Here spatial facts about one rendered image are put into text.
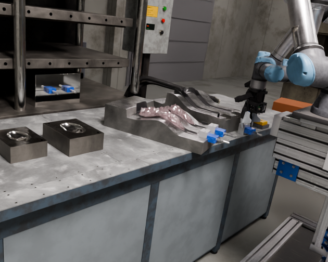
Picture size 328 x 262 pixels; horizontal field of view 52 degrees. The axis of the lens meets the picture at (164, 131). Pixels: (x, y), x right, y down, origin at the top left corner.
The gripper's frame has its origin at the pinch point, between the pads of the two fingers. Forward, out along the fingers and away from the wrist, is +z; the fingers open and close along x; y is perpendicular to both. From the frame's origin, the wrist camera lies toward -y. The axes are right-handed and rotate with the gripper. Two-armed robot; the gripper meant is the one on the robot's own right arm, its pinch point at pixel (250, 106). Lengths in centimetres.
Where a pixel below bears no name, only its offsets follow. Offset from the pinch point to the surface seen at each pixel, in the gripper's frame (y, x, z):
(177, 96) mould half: 16, -59, -8
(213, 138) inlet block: 63, -60, -2
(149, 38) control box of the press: -48, -59, -32
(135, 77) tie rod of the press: -28, -71, -9
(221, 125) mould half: 42, -45, -1
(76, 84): -15, -109, -5
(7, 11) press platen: 1, -143, -41
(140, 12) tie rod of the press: -29, -72, -49
